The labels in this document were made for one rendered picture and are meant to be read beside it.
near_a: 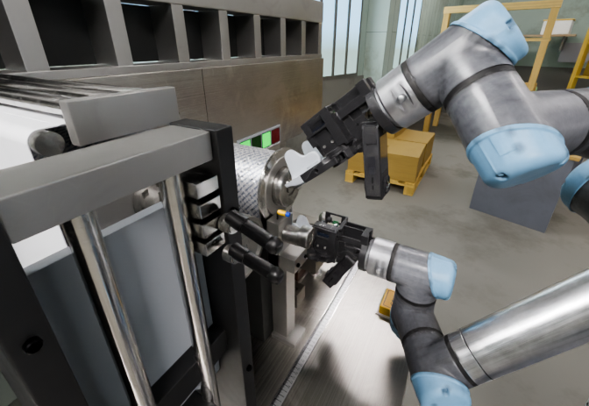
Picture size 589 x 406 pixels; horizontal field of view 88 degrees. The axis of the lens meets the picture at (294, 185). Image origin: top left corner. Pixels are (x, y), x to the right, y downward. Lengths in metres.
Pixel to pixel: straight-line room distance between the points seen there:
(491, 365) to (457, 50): 0.43
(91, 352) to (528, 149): 0.38
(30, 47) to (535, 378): 2.23
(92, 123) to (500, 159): 0.36
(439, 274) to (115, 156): 0.52
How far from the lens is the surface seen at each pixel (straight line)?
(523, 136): 0.35
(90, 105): 0.29
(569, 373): 2.26
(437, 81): 0.40
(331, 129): 0.44
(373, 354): 0.75
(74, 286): 0.24
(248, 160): 0.56
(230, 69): 0.94
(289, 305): 0.68
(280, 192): 0.54
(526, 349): 0.57
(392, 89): 0.41
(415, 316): 0.64
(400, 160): 3.42
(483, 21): 0.40
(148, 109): 0.32
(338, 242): 0.64
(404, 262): 0.60
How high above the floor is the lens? 1.50
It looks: 25 degrees down
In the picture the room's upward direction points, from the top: straight up
